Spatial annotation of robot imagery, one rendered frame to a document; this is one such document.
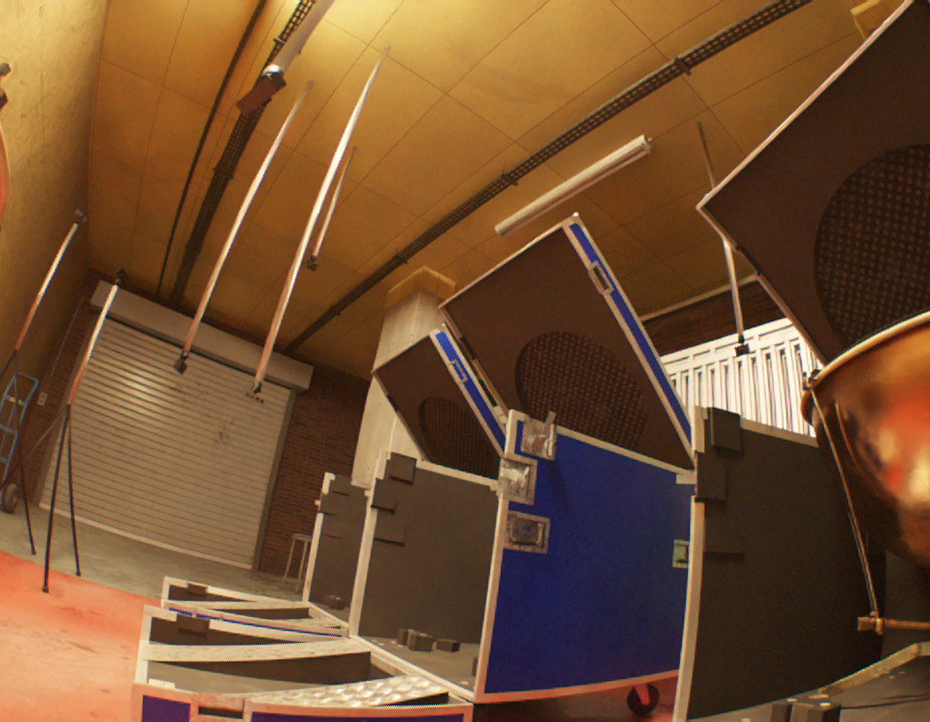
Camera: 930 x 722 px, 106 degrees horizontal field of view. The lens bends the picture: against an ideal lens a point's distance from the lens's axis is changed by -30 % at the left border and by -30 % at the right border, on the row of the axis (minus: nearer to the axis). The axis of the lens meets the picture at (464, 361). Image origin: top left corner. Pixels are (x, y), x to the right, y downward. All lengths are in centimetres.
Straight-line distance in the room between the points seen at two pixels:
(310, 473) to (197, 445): 172
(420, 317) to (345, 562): 249
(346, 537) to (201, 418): 430
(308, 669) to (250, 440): 559
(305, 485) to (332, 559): 445
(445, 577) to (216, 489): 510
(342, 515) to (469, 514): 101
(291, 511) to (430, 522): 529
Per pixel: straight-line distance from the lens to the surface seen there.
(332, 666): 182
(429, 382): 289
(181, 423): 700
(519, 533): 138
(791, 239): 172
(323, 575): 306
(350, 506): 310
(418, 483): 218
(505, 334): 228
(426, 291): 484
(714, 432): 133
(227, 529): 703
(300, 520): 743
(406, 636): 204
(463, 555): 229
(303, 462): 747
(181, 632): 197
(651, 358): 197
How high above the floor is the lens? 50
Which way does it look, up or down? 24 degrees up
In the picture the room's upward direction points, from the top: 8 degrees clockwise
